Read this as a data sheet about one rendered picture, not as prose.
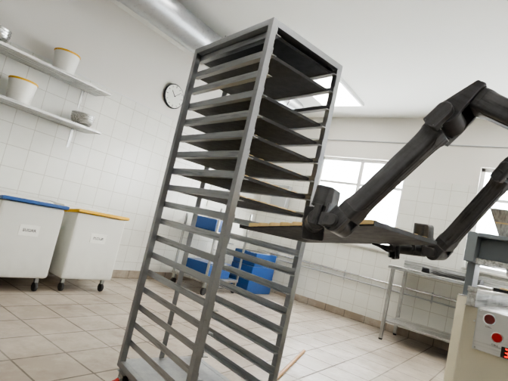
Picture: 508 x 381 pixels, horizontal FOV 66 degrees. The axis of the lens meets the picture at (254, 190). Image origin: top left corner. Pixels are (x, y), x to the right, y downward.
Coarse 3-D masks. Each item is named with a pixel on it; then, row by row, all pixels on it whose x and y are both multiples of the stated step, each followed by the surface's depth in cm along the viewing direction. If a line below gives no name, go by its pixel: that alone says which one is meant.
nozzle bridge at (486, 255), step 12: (468, 240) 208; (480, 240) 211; (492, 240) 208; (504, 240) 198; (468, 252) 207; (480, 252) 210; (492, 252) 207; (504, 252) 203; (468, 264) 215; (480, 264) 210; (492, 264) 201; (504, 264) 198; (468, 276) 213
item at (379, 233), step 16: (368, 224) 111; (384, 224) 113; (304, 240) 173; (336, 240) 157; (352, 240) 151; (368, 240) 145; (384, 240) 139; (400, 240) 134; (416, 240) 129; (432, 240) 133
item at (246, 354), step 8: (216, 336) 213; (224, 336) 208; (224, 344) 203; (232, 344) 202; (240, 352) 195; (248, 352) 192; (248, 360) 187; (256, 360) 186; (264, 368) 180; (272, 368) 178
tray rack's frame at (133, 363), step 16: (240, 32) 181; (256, 32) 173; (288, 32) 169; (208, 48) 201; (304, 48) 178; (192, 64) 211; (336, 64) 190; (192, 80) 209; (176, 128) 207; (176, 144) 206; (160, 192) 204; (160, 208) 202; (192, 224) 217; (144, 256) 200; (144, 272) 199; (176, 304) 214; (128, 320) 198; (128, 336) 196; (160, 352) 210; (128, 368) 188; (144, 368) 192; (176, 368) 201; (208, 368) 211
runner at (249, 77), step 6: (252, 72) 171; (228, 78) 185; (234, 78) 181; (240, 78) 177; (246, 78) 173; (252, 78) 170; (210, 84) 197; (216, 84) 192; (222, 84) 188; (228, 84) 184; (234, 84) 183; (240, 84) 181; (198, 90) 205; (204, 90) 201; (210, 90) 199
